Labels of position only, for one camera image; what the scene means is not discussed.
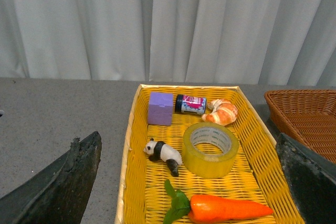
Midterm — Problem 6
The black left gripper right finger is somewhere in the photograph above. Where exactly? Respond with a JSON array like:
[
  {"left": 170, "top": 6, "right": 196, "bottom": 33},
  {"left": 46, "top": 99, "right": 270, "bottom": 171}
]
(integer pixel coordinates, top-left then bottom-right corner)
[{"left": 276, "top": 133, "right": 335, "bottom": 223}]

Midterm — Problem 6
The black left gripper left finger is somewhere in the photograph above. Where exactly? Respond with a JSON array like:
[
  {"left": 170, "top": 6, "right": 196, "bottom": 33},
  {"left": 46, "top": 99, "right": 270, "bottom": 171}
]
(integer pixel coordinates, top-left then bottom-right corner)
[{"left": 1, "top": 132, "right": 102, "bottom": 223}]

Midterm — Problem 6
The yellow tape roll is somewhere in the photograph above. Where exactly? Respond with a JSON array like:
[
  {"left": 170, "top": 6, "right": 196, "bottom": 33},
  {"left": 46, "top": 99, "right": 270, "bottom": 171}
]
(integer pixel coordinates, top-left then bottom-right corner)
[{"left": 182, "top": 122, "right": 239, "bottom": 179}]

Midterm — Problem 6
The brown wicker basket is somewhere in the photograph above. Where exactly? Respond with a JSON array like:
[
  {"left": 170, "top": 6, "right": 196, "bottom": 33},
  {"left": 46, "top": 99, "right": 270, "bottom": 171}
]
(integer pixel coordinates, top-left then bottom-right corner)
[{"left": 264, "top": 90, "right": 335, "bottom": 163}]

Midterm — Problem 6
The yellow woven basket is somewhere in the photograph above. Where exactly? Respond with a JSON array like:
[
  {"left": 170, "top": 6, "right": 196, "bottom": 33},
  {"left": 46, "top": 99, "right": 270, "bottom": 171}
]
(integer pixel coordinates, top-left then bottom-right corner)
[{"left": 115, "top": 84, "right": 303, "bottom": 223}]

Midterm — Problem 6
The toy croissant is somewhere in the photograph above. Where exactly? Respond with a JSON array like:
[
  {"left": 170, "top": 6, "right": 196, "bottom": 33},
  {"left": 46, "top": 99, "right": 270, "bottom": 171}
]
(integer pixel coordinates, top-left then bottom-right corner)
[{"left": 202, "top": 99, "right": 238, "bottom": 126}]

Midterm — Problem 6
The panda figurine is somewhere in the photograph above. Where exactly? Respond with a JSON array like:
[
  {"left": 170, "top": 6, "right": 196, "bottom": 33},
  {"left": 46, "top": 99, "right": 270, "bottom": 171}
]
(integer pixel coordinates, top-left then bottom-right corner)
[{"left": 143, "top": 138, "right": 183, "bottom": 177}]

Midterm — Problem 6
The toy orange carrot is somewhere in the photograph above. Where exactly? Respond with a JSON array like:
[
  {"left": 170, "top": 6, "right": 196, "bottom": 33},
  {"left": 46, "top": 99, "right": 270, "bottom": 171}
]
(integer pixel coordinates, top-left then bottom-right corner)
[{"left": 163, "top": 179, "right": 274, "bottom": 223}]

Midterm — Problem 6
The small dark labelled jar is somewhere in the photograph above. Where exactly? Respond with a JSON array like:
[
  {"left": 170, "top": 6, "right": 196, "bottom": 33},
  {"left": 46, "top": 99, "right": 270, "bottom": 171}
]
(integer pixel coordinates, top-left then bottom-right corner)
[{"left": 175, "top": 94, "right": 207, "bottom": 115}]

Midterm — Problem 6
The purple cube block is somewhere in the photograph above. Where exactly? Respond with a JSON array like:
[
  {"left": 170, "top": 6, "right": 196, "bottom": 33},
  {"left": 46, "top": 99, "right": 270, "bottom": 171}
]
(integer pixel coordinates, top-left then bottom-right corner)
[{"left": 147, "top": 92, "right": 173, "bottom": 126}]

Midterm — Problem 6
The grey white curtain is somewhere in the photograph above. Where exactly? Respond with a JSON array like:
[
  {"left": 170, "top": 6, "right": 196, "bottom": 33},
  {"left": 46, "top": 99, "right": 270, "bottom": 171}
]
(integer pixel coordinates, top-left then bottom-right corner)
[{"left": 1, "top": 0, "right": 335, "bottom": 86}]

